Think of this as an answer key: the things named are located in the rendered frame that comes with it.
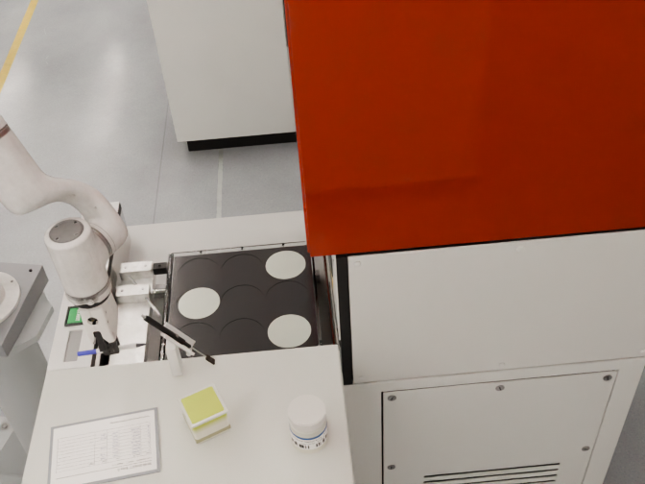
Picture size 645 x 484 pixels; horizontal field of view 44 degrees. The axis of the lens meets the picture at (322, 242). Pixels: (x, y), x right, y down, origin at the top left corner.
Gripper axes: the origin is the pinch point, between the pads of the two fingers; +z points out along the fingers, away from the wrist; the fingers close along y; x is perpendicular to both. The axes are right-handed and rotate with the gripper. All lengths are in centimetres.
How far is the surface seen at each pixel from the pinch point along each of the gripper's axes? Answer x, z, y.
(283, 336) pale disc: -35.2, 14.4, 7.3
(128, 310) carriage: 0.9, 16.2, 24.0
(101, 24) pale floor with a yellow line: 50, 106, 352
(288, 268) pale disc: -39, 15, 29
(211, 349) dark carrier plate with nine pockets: -18.9, 14.3, 6.6
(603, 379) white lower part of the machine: -107, 30, -7
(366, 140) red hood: -54, -44, -2
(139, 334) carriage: -2.1, 16.2, 15.8
